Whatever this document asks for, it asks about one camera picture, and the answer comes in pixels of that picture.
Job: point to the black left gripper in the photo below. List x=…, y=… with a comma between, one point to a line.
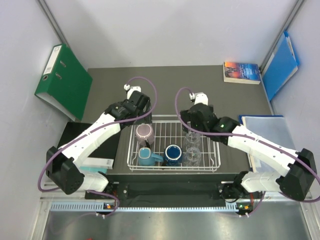
x=146, y=119

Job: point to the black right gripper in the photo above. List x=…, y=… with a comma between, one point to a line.
x=187, y=118

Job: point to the clear faceted glass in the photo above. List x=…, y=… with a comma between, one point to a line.
x=192, y=157
x=192, y=139

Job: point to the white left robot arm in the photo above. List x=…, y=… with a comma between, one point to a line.
x=63, y=165

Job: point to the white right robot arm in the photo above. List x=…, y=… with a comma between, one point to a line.
x=293, y=171

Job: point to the pink mug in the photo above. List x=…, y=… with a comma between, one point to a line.
x=145, y=133

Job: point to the dark blue mug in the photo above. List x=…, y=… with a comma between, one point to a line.
x=173, y=155

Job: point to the black book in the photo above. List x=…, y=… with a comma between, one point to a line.
x=102, y=157

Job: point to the light blue mug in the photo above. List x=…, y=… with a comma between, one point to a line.
x=147, y=158

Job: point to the paperback book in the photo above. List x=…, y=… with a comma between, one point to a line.
x=241, y=73

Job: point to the blue folder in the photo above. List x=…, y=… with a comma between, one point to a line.
x=281, y=66

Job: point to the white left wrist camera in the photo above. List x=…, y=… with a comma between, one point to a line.
x=129, y=88

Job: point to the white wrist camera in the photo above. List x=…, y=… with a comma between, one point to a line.
x=129, y=88
x=198, y=98

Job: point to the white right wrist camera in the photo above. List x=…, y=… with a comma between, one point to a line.
x=198, y=98

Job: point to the white wire dish rack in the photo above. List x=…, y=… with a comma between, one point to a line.
x=168, y=130

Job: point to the green ring binder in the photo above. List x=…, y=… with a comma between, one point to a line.
x=65, y=84

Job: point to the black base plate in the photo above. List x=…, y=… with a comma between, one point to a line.
x=170, y=189

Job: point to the white cable duct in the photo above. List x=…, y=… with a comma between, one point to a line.
x=102, y=207

